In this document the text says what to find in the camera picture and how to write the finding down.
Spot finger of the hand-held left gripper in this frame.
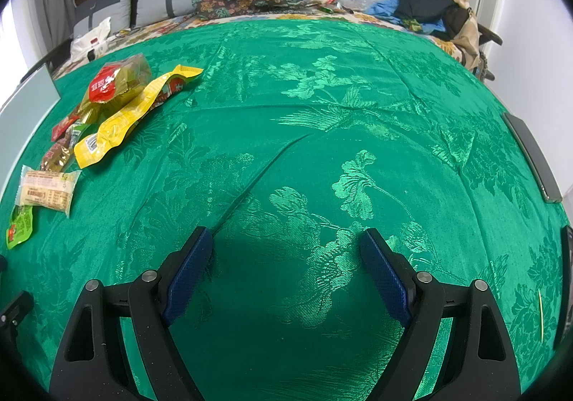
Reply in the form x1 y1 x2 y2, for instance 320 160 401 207
0 291 34 354

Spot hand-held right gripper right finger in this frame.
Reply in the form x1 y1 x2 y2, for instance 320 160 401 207
359 228 522 401

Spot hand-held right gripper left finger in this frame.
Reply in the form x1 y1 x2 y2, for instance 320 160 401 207
48 226 215 401

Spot cream bread packet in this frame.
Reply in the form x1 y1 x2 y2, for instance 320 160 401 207
15 164 82 218

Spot long yellow snack packet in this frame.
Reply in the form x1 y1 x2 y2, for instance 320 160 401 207
73 64 204 169

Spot olive green snack packet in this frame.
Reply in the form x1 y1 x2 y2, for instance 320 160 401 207
67 108 101 146

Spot small red snack packet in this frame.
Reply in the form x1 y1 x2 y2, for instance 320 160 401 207
50 112 83 143

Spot white box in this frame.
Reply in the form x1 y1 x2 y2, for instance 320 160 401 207
0 63 61 205

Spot red label clear snack packet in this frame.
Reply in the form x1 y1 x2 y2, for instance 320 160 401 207
78 54 153 115

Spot yellow toothpick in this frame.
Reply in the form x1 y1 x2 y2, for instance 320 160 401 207
537 291 546 345

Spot green patterned blanket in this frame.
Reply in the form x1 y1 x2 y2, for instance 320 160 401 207
0 20 573 401

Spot smartphone with lit screen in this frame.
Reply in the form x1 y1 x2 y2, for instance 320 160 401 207
553 225 573 350

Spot dark smartphone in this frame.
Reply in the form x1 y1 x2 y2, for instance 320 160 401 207
502 112 564 205

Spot floral bedsheet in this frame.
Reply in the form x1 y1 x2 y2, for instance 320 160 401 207
49 7 482 79

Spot white plastic bag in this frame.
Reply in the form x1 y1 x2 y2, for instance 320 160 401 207
71 17 112 61

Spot dark wooden chair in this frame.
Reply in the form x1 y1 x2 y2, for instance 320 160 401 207
475 22 503 81

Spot blue cloth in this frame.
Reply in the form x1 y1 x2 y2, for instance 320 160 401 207
367 0 448 35

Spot small colourful wrappers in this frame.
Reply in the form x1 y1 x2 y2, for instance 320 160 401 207
309 0 354 14

